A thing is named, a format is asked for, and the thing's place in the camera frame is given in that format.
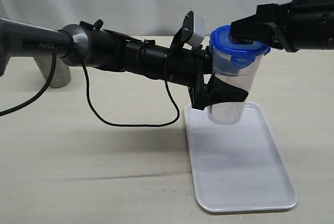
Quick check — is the blue plastic container lid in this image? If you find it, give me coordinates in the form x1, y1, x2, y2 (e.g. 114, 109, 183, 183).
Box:
209, 25, 270, 69

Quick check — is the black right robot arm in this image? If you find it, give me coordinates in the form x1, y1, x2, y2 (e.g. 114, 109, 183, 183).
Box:
230, 0, 333, 53

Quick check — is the white plastic tray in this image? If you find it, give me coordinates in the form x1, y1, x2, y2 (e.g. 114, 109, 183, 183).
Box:
184, 102, 299, 214

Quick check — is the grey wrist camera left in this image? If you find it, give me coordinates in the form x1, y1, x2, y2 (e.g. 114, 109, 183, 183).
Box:
187, 13, 205, 48

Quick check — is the clear plastic tea bottle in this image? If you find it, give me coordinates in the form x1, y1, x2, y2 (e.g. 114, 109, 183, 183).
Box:
207, 49, 263, 125

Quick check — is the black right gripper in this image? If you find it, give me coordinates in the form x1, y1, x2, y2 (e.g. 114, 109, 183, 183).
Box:
229, 0, 314, 53

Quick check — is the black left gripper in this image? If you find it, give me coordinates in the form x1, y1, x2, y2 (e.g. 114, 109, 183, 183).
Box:
166, 11, 248, 110

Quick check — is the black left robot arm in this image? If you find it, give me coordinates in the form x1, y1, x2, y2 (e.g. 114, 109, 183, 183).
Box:
1, 11, 248, 110

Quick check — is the stainless steel cup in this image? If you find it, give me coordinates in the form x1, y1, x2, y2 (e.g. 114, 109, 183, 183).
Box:
33, 56, 72, 89

